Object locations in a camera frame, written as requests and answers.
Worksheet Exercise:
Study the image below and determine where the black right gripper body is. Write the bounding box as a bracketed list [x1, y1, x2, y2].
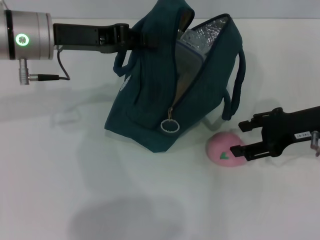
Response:
[259, 106, 320, 158]

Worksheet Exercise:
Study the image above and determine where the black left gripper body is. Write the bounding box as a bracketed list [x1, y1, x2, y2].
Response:
[52, 22, 131, 55]

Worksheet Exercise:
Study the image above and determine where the pink toy peach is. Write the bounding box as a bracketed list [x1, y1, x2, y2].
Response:
[205, 131, 248, 168]

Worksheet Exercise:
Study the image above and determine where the clear plastic food container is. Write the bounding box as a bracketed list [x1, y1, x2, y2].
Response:
[174, 27, 205, 106]

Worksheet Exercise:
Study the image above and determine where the teal insulated lunch bag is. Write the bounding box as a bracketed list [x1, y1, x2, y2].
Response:
[104, 0, 247, 153]

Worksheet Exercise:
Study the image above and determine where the metal zipper pull ring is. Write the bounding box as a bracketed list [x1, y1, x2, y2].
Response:
[160, 107, 181, 135]

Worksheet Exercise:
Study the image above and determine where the right arm cable with plug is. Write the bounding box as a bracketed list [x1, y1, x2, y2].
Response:
[309, 131, 320, 158]

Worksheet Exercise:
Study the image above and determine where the arm cable with plug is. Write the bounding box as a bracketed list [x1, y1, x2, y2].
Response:
[19, 48, 71, 86]
[309, 131, 320, 158]

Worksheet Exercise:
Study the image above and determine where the left arm cable with plug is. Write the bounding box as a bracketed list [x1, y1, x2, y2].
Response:
[19, 48, 71, 86]

